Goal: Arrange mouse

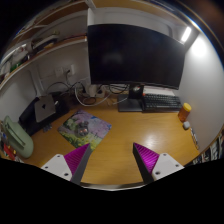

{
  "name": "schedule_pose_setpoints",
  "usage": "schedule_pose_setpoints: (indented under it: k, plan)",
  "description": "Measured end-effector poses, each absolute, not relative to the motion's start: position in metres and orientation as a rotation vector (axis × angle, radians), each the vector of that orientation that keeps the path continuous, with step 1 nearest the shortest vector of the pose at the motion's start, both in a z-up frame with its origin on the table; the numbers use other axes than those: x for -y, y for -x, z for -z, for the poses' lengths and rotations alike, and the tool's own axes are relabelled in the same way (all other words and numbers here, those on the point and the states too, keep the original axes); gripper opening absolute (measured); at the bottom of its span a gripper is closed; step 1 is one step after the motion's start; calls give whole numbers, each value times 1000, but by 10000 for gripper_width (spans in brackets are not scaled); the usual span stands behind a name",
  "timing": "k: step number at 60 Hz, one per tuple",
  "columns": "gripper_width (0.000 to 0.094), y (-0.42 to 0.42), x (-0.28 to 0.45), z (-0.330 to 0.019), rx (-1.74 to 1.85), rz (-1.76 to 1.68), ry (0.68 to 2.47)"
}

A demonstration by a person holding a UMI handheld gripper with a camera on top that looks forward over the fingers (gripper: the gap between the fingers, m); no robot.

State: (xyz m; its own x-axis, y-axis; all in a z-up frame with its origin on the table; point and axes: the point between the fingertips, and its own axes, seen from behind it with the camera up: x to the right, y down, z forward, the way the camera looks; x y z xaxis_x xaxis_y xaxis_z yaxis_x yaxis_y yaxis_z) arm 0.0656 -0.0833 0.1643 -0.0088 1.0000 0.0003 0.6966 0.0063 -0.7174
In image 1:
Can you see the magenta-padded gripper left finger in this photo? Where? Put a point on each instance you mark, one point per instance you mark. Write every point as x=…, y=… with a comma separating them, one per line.
x=60, y=165

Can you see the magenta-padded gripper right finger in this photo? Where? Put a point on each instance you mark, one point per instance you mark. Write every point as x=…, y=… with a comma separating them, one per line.
x=165, y=165

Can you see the transparent computer mouse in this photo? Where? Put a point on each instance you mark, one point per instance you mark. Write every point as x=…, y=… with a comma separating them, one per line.
x=82, y=129

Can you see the floral print mouse pad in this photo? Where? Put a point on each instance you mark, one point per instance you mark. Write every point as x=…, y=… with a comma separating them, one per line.
x=98, y=128

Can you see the slim dark pen case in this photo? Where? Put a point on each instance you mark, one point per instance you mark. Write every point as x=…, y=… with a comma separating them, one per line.
x=194, y=139

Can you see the small grey earbud case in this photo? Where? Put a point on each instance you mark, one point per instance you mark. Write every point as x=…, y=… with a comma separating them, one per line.
x=186, y=125

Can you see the pale green jug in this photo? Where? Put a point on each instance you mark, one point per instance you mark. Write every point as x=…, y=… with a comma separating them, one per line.
x=21, y=140

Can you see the low shelf with books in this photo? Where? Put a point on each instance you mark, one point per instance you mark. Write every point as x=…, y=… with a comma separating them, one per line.
x=211, y=151

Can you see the orange jar with yellow lid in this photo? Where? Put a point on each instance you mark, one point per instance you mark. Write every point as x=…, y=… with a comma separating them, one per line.
x=184, y=114

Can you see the silver mini computer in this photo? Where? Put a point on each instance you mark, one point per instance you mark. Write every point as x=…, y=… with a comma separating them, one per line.
x=45, y=107

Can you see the black computer keyboard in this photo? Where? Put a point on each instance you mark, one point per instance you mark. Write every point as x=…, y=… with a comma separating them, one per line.
x=161, y=102

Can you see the white power strip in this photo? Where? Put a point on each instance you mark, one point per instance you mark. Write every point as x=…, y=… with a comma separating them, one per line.
x=95, y=91

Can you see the black computer monitor with stand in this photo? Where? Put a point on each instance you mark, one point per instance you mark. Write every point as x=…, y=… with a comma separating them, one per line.
x=133, y=53

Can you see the white wall outlet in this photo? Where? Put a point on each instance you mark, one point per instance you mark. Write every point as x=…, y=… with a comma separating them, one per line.
x=65, y=71

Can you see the wooden wall shelf unit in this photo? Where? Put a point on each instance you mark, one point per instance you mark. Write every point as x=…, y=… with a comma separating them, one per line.
x=50, y=43

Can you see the white wall lamp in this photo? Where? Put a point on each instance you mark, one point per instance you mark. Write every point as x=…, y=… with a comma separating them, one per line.
x=186, y=34

